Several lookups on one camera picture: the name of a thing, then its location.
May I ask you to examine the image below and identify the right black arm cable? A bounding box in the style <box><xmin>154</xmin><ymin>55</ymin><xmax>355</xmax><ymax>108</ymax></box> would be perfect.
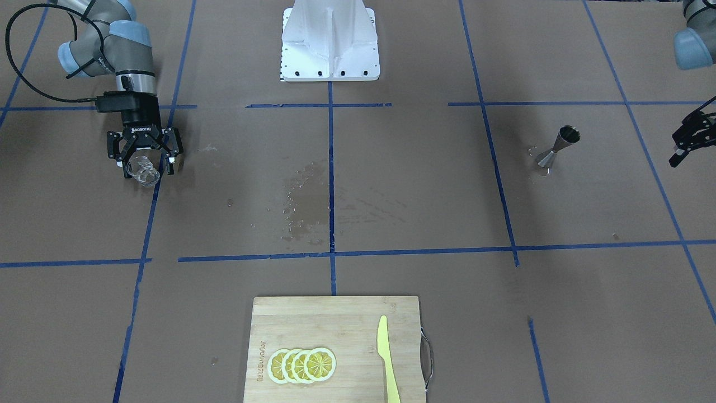
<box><xmin>4</xmin><ymin>3</ymin><xmax>107</xmax><ymax>104</ymax></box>

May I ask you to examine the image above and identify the clear glass cup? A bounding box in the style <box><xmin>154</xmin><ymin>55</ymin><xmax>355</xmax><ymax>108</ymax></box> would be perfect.
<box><xmin>127</xmin><ymin>155</ymin><xmax>161</xmax><ymax>187</ymax></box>

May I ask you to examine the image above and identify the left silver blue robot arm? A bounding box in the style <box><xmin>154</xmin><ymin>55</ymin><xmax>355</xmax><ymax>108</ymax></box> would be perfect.
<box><xmin>669</xmin><ymin>1</ymin><xmax>715</xmax><ymax>168</ymax></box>

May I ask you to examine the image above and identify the yellow plastic knife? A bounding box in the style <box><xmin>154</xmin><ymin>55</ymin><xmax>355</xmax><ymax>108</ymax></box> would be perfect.
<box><xmin>376</xmin><ymin>315</ymin><xmax>401</xmax><ymax>402</ymax></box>

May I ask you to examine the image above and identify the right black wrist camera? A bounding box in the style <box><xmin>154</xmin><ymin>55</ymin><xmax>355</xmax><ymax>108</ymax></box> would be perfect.
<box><xmin>94</xmin><ymin>90</ymin><xmax>147</xmax><ymax>113</ymax></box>

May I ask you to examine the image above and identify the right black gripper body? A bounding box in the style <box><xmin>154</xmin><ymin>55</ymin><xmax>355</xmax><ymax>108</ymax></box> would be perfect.
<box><xmin>120</xmin><ymin>109</ymin><xmax>163</xmax><ymax>151</ymax></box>

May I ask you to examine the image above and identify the bamboo cutting board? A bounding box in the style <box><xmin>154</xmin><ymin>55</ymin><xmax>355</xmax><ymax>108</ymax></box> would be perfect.
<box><xmin>243</xmin><ymin>296</ymin><xmax>427</xmax><ymax>402</ymax></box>

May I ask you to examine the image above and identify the steel double jigger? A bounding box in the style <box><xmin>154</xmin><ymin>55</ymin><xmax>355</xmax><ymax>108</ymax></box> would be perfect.
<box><xmin>535</xmin><ymin>125</ymin><xmax>581</xmax><ymax>169</ymax></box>

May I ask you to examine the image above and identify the white camera stand pedestal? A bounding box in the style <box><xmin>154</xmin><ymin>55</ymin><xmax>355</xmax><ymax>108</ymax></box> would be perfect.
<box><xmin>280</xmin><ymin>1</ymin><xmax>381</xmax><ymax>82</ymax></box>

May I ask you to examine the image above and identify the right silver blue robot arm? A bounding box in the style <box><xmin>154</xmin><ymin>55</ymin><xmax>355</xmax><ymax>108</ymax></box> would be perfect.
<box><xmin>51</xmin><ymin>1</ymin><xmax>183</xmax><ymax>178</ymax></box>

